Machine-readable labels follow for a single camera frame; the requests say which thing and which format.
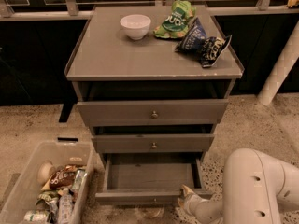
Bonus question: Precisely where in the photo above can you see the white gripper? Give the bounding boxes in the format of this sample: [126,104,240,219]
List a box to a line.
[177,185,205,217]

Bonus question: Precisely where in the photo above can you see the grey bottom drawer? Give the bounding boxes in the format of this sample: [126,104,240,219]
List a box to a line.
[95,152,212,205]

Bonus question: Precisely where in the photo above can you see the grey drawer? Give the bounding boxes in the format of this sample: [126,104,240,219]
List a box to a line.
[92,134,214,153]
[78,99,228,127]
[95,152,212,205]

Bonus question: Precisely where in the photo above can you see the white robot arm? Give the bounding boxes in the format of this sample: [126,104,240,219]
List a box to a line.
[178,148,299,224]

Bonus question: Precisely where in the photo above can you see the grey middle drawer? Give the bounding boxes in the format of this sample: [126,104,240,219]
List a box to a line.
[92,134,214,153]

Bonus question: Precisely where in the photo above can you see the grey top drawer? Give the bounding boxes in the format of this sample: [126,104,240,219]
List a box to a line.
[78,99,228,127]

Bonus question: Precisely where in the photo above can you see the grey drawer cabinet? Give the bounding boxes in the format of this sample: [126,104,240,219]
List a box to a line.
[64,5,245,133]

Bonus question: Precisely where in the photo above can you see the round floor drain cover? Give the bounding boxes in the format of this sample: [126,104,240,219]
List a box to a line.
[139,207,164,218]

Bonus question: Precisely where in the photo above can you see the green soda can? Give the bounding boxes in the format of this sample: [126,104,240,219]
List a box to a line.
[70,169,87,193]

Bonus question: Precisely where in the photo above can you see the clear plastic water bottle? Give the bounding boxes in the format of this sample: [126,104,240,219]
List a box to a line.
[57,188,73,224]

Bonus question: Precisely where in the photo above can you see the brown snack bag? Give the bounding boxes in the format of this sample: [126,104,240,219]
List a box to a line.
[41,165,80,191]

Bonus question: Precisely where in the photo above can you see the clear plastic storage bin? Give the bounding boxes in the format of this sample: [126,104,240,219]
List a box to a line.
[0,141,93,224]

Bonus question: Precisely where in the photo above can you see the white diagonal pillar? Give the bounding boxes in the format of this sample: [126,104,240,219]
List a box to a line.
[257,22,299,105]

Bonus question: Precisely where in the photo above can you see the green snack packet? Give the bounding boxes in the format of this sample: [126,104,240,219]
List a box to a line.
[36,190,59,205]

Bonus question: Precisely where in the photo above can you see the black chip bag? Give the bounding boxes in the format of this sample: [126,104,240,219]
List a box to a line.
[199,35,232,68]

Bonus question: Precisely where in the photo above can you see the silver can in bin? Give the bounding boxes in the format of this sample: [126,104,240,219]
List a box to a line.
[23,210,50,222]

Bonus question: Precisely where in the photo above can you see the blue chip bag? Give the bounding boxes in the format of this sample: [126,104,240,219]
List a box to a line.
[175,18,207,52]

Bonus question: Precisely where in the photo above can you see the green chip bag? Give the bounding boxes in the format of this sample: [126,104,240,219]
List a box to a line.
[153,0,196,39]

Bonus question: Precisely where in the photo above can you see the white ceramic bowl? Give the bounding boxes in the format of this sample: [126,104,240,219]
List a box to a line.
[120,14,151,40]

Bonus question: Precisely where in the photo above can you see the metal window railing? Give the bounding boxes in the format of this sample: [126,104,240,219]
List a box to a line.
[0,0,299,22]

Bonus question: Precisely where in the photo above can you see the yellow object on ledge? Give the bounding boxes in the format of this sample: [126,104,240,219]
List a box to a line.
[287,0,299,8]

